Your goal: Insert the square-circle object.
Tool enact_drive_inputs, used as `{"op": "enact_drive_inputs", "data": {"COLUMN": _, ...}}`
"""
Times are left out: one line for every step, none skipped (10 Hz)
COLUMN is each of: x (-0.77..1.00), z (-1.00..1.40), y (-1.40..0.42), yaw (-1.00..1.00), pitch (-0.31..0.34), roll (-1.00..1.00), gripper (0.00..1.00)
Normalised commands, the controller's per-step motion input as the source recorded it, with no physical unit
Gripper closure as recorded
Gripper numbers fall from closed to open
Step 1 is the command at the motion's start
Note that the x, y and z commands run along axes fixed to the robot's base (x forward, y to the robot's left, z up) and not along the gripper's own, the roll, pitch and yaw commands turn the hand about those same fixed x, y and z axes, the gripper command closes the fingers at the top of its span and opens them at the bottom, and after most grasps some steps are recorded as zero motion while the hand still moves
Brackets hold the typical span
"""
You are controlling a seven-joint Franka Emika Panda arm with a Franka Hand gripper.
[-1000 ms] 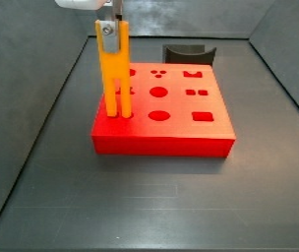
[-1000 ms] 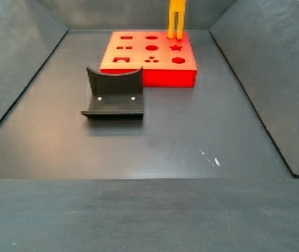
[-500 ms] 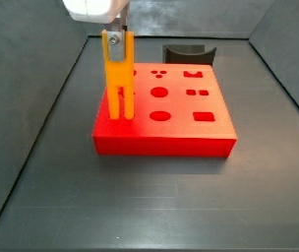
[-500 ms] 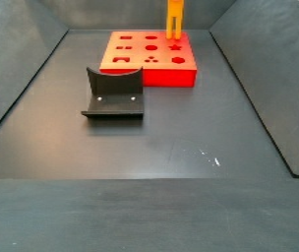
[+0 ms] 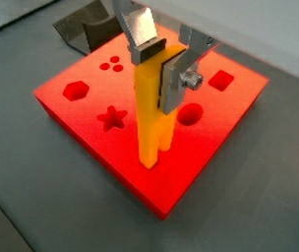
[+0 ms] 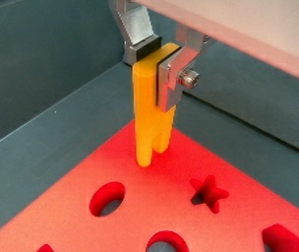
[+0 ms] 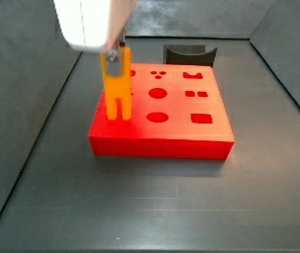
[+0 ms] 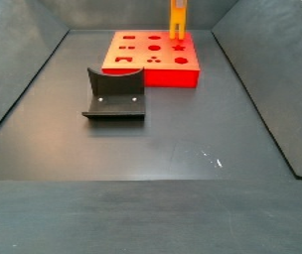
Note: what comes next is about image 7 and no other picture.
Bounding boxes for black curved holder stand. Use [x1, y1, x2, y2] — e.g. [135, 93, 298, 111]
[163, 44, 218, 67]

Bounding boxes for orange square-circle peg object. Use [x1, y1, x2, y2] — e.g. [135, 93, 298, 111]
[100, 46, 132, 121]

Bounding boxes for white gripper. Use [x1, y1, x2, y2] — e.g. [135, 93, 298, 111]
[53, 0, 139, 63]

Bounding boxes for red shape-sorter block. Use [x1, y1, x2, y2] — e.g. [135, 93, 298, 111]
[88, 63, 235, 160]

